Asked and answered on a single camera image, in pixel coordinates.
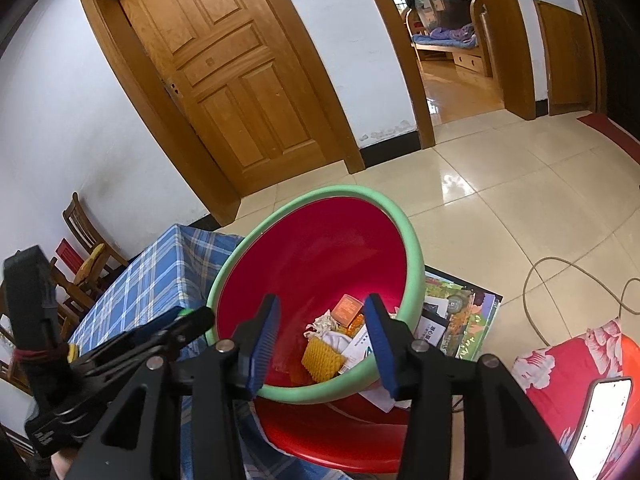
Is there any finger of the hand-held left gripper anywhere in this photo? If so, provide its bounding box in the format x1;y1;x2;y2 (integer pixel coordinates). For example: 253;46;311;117
70;307;185;376
80;305;216;411

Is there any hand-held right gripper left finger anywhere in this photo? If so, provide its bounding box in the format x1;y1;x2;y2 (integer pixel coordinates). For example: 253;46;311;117
65;294;282;480

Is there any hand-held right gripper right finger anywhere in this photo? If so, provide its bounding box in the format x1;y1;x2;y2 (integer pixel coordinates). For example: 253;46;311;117
362;294;581;480

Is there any white tissue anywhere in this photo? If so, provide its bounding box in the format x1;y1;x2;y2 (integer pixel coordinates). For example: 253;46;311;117
320;330;356;357

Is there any orange carton box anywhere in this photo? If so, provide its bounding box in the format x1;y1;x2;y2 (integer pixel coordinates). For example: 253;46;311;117
332;296;363;328

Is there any yellow foam fruit net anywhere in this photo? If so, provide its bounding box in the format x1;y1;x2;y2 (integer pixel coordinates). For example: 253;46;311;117
301;337;347;383

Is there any cream paper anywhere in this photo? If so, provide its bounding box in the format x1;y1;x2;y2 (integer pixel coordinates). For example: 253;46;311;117
305;310;341;341

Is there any red bin with green rim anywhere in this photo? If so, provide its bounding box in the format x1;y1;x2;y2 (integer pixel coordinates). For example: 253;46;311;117
205;185;426;406

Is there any white paper sheet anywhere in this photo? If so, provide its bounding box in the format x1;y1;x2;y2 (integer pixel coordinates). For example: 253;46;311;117
360;385;401;413

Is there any blue plaid tablecloth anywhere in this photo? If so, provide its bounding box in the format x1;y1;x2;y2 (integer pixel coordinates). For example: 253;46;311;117
67;224;281;480

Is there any black and white booklet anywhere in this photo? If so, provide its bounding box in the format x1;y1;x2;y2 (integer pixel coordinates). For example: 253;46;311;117
416;312;448;350

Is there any red flat board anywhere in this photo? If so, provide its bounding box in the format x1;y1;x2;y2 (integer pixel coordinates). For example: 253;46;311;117
55;239;83;273

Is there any yellow seat cushion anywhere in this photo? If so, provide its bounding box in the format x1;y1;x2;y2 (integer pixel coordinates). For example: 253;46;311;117
75;243;108;281

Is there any colourful picture book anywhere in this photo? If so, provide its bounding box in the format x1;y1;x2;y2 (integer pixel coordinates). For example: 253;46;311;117
390;265;503;361

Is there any wooden chair with cushion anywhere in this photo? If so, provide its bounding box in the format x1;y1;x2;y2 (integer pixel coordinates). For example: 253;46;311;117
62;192;128;281

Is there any red plastic stool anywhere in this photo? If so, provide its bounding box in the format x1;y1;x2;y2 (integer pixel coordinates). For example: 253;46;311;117
255;395;416;476

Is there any red floral cushion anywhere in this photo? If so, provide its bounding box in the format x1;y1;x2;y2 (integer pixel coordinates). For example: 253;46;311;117
512;317;640;480

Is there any white smartphone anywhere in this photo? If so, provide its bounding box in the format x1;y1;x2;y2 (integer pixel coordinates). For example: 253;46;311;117
570;377;633;480

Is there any panelled wooden door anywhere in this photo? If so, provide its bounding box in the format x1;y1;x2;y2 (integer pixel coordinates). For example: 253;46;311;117
120;0;326;196

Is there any red floor mat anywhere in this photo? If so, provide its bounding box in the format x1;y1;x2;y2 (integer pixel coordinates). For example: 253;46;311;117
577;112;640;166

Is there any wooden bunk bed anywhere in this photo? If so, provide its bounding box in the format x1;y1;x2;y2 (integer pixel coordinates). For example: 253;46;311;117
402;0;493;78

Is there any low wooden cabinet door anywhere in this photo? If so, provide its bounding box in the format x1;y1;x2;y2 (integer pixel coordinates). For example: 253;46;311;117
534;0;598;116

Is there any dark metal door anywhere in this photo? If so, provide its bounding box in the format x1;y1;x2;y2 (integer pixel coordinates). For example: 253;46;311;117
565;0;640;126

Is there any beige floor cable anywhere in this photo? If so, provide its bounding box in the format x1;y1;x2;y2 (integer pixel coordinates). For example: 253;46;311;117
522;257;640;348

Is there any wooden doorway frame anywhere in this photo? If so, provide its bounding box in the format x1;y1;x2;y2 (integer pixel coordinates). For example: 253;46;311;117
355;0;536;150

